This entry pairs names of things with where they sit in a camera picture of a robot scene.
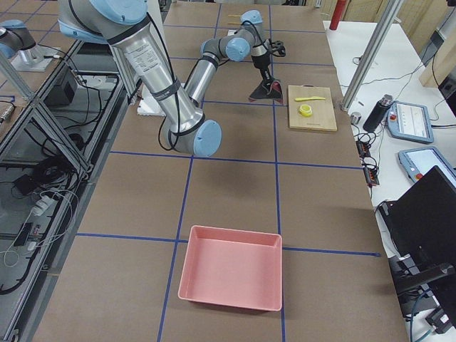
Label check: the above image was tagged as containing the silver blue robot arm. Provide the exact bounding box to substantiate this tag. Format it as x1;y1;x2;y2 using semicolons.
58;1;283;157

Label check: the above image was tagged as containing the red cylinder extinguisher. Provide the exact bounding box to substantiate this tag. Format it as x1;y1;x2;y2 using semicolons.
329;0;347;31

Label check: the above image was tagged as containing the yellow plastic knife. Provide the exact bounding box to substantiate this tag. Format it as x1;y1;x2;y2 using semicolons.
294;96;326;102

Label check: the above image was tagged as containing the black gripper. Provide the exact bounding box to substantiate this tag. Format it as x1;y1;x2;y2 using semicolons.
252;53;274;84

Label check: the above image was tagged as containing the black water bottle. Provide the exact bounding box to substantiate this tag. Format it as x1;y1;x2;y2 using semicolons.
363;94;393;133

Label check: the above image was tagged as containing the pink plastic bin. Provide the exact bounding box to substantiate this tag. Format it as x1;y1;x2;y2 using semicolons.
177;225;282;311

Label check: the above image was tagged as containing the bamboo cutting board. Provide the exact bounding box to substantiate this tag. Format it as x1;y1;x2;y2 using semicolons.
288;85;338;132

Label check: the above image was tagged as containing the black power supply box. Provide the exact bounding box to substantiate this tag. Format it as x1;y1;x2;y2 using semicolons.
44;67;78;106

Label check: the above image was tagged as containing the yellow lemon slice toy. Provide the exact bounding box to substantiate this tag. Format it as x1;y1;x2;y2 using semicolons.
299;104;313;117

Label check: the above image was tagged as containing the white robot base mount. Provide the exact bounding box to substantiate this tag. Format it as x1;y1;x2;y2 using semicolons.
138;85;165;117

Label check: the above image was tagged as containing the grey microfibre cloth pink underside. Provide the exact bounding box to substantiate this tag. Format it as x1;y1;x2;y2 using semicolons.
249;80;284;104

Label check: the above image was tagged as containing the aluminium frame post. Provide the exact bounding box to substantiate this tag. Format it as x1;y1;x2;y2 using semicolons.
341;0;404;112

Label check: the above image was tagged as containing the blue teach pendant tablet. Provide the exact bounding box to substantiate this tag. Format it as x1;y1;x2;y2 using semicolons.
387;101;434;144

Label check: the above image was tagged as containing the black computer monitor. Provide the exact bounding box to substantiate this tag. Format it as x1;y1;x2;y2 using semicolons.
378;166;455;266

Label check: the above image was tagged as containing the small silver metal cup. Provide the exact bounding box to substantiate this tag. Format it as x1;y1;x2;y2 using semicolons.
350;112;361;125

